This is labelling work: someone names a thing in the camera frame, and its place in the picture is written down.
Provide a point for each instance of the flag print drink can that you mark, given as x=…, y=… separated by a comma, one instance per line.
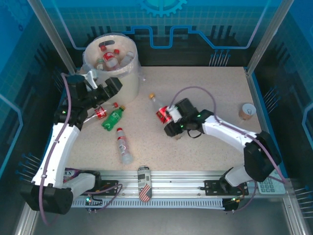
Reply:
x=144, y=181

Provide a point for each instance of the yellow cap red label bottle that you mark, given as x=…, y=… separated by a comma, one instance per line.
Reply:
x=156, y=104

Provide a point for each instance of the aluminium mounting rail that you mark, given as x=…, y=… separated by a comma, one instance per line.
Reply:
x=176, y=181

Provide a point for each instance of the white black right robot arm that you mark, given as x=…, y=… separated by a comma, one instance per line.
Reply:
x=227, y=132

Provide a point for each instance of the brown paper cup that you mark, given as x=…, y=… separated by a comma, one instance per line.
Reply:
x=248, y=109

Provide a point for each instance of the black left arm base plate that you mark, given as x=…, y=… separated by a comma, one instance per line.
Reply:
x=108, y=183

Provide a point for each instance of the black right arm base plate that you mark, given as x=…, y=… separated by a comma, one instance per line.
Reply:
x=211, y=187

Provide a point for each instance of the grey keypad calculator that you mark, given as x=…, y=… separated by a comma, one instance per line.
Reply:
x=269, y=187

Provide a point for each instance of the aluminium frame post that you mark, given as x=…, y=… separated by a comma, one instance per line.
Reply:
x=269, y=34
x=51, y=36

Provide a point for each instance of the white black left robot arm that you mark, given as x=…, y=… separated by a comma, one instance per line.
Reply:
x=58, y=147

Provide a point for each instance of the small crushed cola bottle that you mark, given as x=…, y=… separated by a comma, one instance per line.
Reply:
x=100, y=113

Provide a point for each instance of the green plastic bottle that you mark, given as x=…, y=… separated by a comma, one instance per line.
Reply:
x=112, y=118

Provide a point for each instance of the round white plastic bin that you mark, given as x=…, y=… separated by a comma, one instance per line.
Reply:
x=129, y=83

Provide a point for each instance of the clear bottle white cap cartoon label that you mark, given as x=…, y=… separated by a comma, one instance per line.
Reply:
x=99, y=64

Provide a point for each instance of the red cap water bottle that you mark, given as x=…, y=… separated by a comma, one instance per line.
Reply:
x=123, y=147

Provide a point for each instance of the large red label cola bottle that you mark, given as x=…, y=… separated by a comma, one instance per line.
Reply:
x=108, y=57

